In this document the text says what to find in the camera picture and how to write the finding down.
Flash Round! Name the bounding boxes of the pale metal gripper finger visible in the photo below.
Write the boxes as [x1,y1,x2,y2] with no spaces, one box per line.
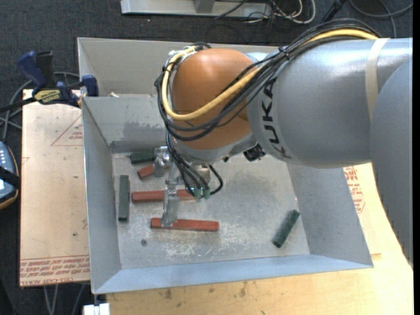
[160,178,182,228]
[153,146,172,178]

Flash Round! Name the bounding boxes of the dark green flat block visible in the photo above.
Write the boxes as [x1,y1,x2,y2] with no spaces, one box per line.
[117,175,131,222]
[272,209,301,249]
[129,150,157,165]

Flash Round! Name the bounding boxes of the red-brown flat block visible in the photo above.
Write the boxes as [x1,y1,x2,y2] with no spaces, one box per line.
[150,217,221,233]
[136,163,156,180]
[131,188,198,204]

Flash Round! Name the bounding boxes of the grey metal bin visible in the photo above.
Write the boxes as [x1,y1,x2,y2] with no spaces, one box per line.
[77,37,374,295]

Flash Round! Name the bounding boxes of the brown cardboard board red print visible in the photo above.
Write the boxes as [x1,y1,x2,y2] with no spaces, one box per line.
[19,89,383,288]

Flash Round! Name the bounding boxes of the black cylinder on white bracket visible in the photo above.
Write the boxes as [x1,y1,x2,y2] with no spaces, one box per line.
[243,142,267,163]

